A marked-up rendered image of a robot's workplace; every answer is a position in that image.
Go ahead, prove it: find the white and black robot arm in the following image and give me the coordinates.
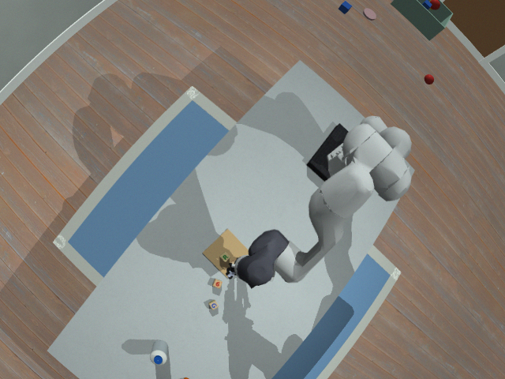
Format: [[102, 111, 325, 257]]
[[231, 116, 412, 288]]

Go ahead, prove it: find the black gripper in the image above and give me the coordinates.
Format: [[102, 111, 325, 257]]
[[226, 263, 236, 280]]

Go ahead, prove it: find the tan flat mat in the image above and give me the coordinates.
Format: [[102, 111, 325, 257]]
[[203, 229, 249, 278]]

